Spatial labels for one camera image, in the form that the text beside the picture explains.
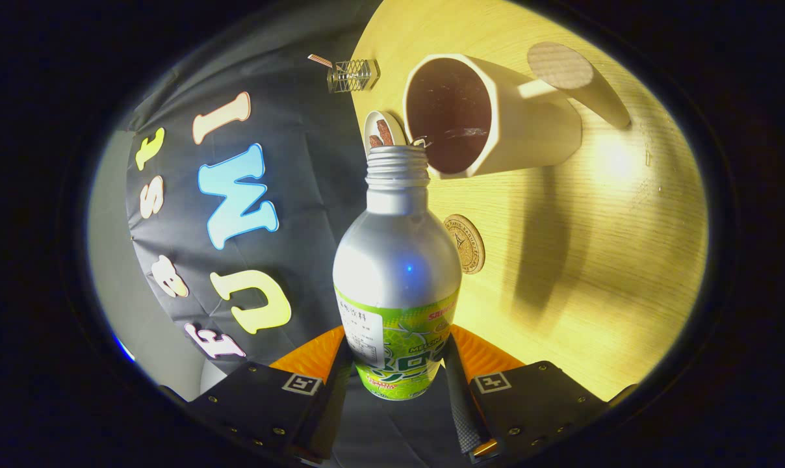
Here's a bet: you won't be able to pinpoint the wooden table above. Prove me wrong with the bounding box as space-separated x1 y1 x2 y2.
350 0 710 402

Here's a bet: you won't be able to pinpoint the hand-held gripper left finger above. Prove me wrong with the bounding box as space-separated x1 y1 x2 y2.
162 325 354 463

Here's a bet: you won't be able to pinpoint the round cork coaster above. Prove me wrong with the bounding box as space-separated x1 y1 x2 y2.
443 214 485 275

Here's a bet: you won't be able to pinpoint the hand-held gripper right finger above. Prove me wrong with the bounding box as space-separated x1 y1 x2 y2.
443 325 611 463

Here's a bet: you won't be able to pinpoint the white oval plate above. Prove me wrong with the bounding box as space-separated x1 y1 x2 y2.
363 110 407 155

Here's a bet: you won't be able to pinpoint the beige cup with handle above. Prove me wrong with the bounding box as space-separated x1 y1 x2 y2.
402 42 632 179

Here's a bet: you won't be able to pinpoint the black backdrop cloth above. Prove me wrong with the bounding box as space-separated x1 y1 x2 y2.
125 0 461 468

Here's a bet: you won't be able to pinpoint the silver green juice bottle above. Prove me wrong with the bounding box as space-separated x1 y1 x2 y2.
333 145 463 401

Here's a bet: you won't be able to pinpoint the wire mesh holder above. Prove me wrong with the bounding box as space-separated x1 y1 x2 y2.
327 58 381 94

